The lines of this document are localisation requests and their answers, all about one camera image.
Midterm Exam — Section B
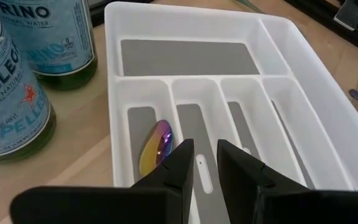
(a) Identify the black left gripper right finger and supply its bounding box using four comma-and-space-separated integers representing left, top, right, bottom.
216, 139, 358, 224

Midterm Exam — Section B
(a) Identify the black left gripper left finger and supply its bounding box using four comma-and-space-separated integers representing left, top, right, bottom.
9, 138, 195, 224

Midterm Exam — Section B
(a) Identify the gold purple iridescent spoon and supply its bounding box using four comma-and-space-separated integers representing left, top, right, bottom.
139, 119, 174, 177

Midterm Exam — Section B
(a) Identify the white plastic cutlery tray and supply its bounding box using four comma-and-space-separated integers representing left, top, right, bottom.
104, 1, 358, 224

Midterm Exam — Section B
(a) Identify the green glass water bottle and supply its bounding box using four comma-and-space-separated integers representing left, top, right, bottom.
0, 0, 57, 162
0, 0, 98, 91

